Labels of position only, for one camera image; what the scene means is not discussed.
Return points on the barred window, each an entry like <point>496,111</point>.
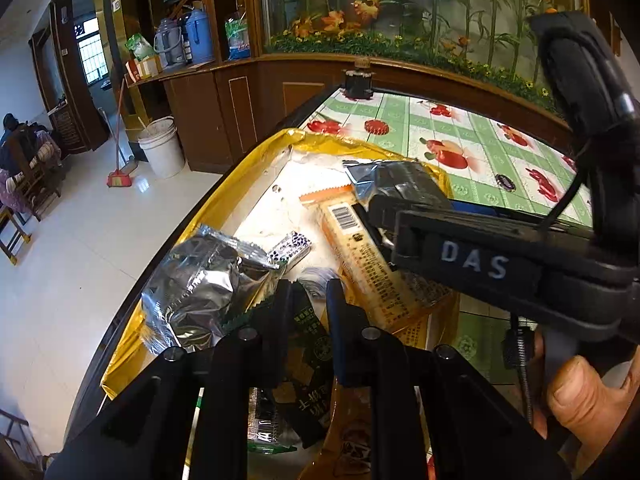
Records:
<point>91,52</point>

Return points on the small silver foil packet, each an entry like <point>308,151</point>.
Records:
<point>395,177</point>

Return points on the brown wooden cabinet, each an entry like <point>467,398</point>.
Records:
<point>210,110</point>

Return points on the orange-ended cracker packet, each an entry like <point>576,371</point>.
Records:
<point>365,260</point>

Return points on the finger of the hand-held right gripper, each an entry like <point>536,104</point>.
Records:
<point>395,205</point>
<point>480,210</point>

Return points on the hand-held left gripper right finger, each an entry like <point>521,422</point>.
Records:
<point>350,350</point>

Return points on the blue thermos flask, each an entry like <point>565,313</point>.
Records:
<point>197,35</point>

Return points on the dark glass jar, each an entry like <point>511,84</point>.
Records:
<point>357,85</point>

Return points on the dark green snack packet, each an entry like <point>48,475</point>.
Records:
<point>310,340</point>

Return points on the glass case with artificial flowers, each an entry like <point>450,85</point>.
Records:
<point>400,0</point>

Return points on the white plastic bucket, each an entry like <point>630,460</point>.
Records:
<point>162,152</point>

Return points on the yellow cardboard tray box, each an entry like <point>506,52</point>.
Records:
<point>270,210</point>

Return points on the yellow and red carton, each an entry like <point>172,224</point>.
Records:
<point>145,69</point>

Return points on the green and white bag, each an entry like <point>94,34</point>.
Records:
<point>140,47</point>

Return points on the grey thermos flask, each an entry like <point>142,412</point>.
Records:
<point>167,42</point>

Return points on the large silver foil packet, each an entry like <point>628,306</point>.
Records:
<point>200,285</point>

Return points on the red broom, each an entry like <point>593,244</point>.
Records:
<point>120,179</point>

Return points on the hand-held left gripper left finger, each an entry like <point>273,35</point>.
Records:
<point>272,315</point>

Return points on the person's right hand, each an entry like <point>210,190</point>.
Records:
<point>580,395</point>

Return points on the green-ended cracker packet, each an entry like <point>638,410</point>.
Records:
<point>262,425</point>

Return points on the dark bottle cap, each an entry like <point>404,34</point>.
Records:
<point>506,182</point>

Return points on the wooden chair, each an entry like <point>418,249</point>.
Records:
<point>37,195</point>

